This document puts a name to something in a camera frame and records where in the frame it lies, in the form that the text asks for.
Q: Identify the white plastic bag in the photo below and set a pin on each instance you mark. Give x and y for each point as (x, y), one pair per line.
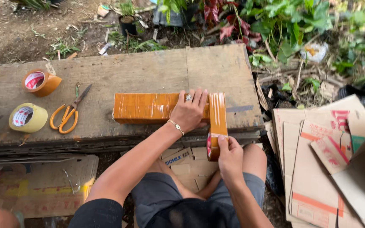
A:
(314, 52)

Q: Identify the person's right hand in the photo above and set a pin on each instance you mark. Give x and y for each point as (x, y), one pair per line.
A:
(231, 160)

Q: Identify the green leafy plants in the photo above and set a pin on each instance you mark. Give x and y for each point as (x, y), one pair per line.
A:
(290, 22)

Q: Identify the grey grow bag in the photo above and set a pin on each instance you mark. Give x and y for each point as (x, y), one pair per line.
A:
(171, 17)

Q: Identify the grey shorts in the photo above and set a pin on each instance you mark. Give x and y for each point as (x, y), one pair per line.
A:
(157, 196)

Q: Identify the person's right leg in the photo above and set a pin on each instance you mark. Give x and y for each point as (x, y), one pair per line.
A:
(256, 160)

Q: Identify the flat cardboard with blue print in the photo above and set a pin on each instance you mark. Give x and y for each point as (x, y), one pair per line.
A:
(188, 164)

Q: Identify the heap of flattened cardboard boxes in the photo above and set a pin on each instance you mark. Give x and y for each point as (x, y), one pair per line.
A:
(322, 171)

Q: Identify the flat yellow printed cardboard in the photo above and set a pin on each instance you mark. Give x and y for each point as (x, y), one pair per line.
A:
(43, 193)

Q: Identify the person's left leg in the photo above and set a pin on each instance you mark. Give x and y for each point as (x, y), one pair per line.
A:
(166, 167)

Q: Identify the black plastic sheet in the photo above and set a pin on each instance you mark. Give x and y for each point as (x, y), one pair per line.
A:
(364, 91)

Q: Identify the brown tape roll with strip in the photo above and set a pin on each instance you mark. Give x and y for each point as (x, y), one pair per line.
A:
(218, 114)

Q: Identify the person's leg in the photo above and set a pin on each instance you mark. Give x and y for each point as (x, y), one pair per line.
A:
(256, 160)
(166, 167)

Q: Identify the red leaf plant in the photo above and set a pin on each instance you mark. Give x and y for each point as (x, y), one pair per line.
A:
(233, 22)

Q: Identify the black plant pot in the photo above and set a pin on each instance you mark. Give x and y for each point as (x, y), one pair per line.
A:
(128, 26)

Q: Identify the black shirt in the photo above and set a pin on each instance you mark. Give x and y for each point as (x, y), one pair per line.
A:
(100, 215)

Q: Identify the pale yellow tape roll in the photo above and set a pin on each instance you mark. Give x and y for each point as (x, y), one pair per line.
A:
(38, 122)

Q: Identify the person's left hand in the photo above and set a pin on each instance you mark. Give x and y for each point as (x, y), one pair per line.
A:
(187, 114)

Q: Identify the brown taped box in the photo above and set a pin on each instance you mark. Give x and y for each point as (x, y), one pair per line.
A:
(144, 107)

